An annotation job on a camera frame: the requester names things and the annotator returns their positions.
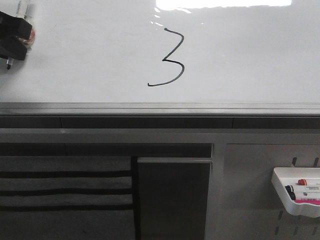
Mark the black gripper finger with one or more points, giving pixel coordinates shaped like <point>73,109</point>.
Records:
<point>11,30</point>

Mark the black whiteboard marker with tape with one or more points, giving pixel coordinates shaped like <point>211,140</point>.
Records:
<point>24,11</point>

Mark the grey fabric organiser with stripes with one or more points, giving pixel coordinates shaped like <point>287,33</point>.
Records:
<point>69,198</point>

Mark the dark grey panel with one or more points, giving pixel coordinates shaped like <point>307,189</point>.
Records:
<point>173,197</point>

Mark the white plastic marker tray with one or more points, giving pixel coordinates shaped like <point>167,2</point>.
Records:
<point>283,176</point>

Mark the black capped marker in tray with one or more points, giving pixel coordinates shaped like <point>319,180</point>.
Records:
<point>303,188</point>

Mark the red capped marker in tray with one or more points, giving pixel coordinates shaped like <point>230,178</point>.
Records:
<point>308,182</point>

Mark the white whiteboard with aluminium frame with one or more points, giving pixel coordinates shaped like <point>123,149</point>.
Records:
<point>168,57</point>

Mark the white pegboard cabinet frame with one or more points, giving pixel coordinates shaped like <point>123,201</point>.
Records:
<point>242,203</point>

